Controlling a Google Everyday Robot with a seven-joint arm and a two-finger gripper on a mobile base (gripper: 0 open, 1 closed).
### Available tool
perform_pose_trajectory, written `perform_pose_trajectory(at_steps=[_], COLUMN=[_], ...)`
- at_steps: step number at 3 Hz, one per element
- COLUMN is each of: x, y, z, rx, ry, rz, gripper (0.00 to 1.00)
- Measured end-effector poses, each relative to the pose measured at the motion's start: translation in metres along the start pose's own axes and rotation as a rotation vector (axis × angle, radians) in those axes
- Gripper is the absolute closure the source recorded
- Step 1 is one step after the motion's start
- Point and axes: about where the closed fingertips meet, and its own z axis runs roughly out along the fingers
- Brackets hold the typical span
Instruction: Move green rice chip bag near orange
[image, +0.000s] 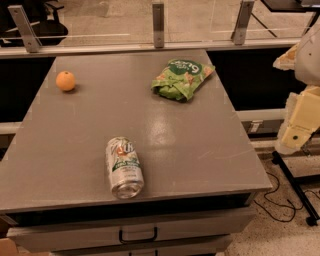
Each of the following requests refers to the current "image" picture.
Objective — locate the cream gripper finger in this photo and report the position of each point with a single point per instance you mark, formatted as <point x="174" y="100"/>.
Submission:
<point x="302" y="119"/>
<point x="287" y="60"/>

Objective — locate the green rice chip bag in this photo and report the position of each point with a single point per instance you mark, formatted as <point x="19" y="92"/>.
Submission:
<point x="180" y="79"/>

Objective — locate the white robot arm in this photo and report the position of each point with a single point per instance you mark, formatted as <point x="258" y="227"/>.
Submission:
<point x="307" y="62"/>

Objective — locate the black stand leg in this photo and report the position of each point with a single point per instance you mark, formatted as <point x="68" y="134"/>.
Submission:
<point x="296" y="182"/>

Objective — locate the grey top drawer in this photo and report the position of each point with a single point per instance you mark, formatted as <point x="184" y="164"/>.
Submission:
<point x="100" y="233"/>

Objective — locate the grey drawer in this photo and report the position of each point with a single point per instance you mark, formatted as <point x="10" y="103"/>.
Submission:
<point x="100" y="233"/>
<point x="178" y="247"/>

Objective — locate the grey lower drawer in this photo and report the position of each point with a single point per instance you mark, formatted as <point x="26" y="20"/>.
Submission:
<point x="178" y="247"/>

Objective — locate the silver soda can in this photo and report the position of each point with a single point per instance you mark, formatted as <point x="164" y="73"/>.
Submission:
<point x="124" y="170"/>

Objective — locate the orange fruit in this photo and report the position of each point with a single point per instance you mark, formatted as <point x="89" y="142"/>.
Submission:
<point x="65" y="81"/>

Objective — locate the black office chair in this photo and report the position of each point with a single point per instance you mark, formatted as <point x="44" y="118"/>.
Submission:
<point x="43" y="17"/>

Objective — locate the right metal bracket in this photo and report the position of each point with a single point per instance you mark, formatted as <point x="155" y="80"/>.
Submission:
<point x="239" y="33"/>

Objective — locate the metal bracket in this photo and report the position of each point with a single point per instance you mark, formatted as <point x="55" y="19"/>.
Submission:
<point x="30" y="41"/>
<point x="239" y="33"/>
<point x="158" y="24"/>

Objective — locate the middle metal bracket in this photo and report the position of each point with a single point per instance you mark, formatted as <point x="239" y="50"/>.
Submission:
<point x="158" y="24"/>

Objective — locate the black drawer handle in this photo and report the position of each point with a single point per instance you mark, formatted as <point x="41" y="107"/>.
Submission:
<point x="138" y="237"/>

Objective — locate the left metal bracket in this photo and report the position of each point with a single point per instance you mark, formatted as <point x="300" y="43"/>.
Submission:
<point x="30" y="41"/>

